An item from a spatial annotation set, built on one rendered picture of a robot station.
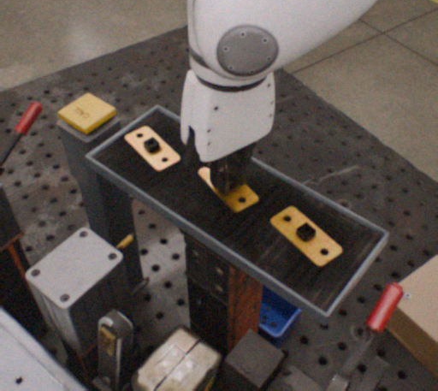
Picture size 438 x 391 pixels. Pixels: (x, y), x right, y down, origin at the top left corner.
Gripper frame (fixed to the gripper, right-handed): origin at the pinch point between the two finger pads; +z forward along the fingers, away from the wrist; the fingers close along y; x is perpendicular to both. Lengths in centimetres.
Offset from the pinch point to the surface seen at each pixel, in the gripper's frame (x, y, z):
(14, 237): -26.4, 23.7, 24.1
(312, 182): -23, -43, 49
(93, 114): -22.5, 7.7, 2.8
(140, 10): -231, -104, 119
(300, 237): 11.5, -2.0, 2.2
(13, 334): -6.1, 29.6, 18.5
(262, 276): 12.9, 4.7, 2.6
